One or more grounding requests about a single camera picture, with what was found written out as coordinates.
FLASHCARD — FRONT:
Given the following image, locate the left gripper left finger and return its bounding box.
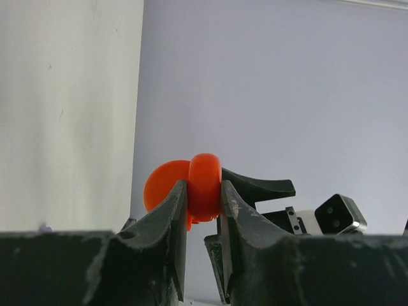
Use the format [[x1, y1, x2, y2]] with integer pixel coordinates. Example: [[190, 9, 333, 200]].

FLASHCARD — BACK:
[[119, 180, 187, 303]]

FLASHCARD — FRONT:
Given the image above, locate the purple charging case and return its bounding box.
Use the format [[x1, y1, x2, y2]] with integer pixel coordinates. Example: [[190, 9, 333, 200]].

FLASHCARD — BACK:
[[38, 223, 53, 233]]

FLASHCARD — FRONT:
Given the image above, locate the red charging case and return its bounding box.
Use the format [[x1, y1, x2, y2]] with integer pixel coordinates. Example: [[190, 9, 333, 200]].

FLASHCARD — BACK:
[[143, 153, 222, 230]]

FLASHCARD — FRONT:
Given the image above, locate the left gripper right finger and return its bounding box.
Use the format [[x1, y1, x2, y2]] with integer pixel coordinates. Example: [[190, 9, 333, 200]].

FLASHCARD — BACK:
[[221, 180, 302, 305]]

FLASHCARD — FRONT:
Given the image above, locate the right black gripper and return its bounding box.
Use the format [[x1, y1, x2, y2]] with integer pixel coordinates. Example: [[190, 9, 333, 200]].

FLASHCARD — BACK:
[[204, 168, 303, 300]]

